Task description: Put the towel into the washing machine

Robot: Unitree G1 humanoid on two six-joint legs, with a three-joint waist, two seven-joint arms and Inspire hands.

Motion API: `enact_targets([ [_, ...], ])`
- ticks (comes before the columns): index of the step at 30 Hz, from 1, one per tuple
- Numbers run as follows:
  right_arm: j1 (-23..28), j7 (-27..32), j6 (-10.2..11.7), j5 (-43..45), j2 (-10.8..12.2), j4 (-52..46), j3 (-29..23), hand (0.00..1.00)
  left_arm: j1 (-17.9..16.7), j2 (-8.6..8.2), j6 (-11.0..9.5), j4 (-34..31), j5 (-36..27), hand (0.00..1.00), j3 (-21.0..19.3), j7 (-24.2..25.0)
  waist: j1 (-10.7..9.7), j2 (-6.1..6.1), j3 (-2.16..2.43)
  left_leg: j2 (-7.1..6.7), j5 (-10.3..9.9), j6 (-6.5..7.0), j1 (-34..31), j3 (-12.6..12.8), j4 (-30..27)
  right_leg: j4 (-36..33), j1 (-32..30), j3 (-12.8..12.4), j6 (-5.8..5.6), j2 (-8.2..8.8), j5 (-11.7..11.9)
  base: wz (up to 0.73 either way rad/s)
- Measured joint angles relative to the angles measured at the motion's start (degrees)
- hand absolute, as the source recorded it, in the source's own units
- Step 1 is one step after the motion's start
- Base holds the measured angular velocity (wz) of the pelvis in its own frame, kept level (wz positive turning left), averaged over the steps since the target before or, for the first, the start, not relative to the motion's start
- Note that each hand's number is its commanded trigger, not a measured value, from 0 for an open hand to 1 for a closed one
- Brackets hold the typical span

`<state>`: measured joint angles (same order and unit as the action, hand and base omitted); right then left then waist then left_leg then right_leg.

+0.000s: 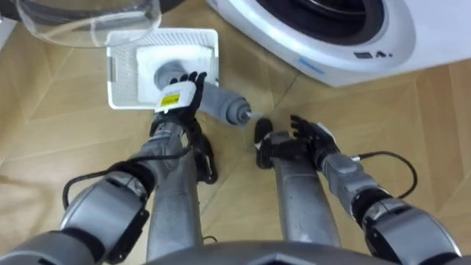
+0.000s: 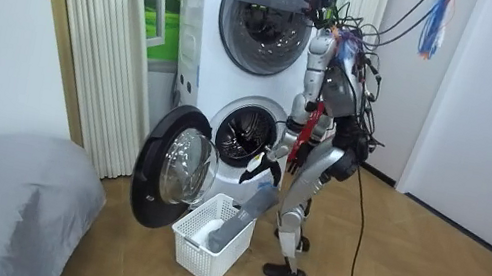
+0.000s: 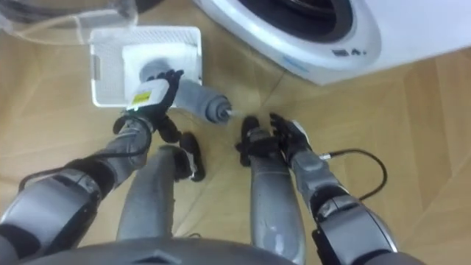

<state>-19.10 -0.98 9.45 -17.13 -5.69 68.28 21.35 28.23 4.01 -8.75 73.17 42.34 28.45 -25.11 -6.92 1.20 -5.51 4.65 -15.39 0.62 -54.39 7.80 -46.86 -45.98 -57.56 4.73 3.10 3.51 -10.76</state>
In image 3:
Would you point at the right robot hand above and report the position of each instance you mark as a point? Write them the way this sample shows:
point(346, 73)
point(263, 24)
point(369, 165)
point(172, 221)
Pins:
point(290, 140)

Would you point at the clear washing machine door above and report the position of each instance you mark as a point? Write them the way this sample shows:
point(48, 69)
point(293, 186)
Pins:
point(70, 22)

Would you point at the robot body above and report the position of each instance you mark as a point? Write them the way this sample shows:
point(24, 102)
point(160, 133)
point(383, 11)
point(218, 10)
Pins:
point(184, 252)

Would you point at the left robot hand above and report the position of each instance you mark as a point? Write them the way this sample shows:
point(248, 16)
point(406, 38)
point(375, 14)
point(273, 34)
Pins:
point(149, 95)

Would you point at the white laundry basket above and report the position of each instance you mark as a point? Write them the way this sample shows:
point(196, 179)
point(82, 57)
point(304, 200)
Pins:
point(106, 62)

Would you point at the robot legs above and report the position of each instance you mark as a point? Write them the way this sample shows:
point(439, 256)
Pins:
point(274, 206)

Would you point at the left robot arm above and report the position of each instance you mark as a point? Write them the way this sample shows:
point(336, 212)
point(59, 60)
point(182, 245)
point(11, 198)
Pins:
point(55, 206)

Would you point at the grey cloth garment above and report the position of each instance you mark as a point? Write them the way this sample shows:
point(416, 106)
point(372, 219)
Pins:
point(200, 99)

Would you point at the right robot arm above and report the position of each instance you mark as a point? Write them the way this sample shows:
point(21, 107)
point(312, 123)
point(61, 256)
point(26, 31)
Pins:
point(346, 221)

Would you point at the white washing machine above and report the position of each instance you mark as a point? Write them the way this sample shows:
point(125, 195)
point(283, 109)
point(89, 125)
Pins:
point(386, 29)

